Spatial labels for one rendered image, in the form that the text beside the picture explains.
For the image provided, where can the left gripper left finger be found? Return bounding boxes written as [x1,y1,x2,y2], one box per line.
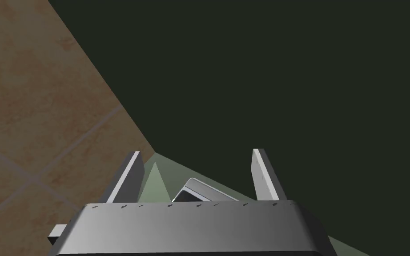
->
[105,151,145,204]

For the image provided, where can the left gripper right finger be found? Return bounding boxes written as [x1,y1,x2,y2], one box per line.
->
[251,148,288,201]

